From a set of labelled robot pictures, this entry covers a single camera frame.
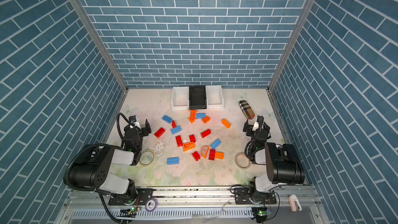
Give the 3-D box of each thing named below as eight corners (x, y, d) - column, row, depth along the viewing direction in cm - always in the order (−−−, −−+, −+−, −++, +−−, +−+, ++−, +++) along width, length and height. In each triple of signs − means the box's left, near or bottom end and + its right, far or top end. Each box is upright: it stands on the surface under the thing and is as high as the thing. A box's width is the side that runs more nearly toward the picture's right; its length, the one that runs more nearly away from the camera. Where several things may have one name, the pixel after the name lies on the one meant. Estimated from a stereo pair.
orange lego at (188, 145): (183, 151, 90) (183, 150, 88) (181, 145, 92) (181, 143, 91) (195, 147, 92) (194, 145, 90) (192, 141, 94) (192, 139, 92)
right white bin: (205, 109, 109) (205, 104, 104) (205, 90, 120) (205, 85, 116) (223, 109, 109) (223, 104, 104) (221, 91, 121) (222, 85, 116)
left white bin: (170, 111, 109) (169, 105, 104) (174, 92, 121) (173, 86, 116) (189, 111, 109) (188, 105, 104) (190, 92, 121) (190, 86, 116)
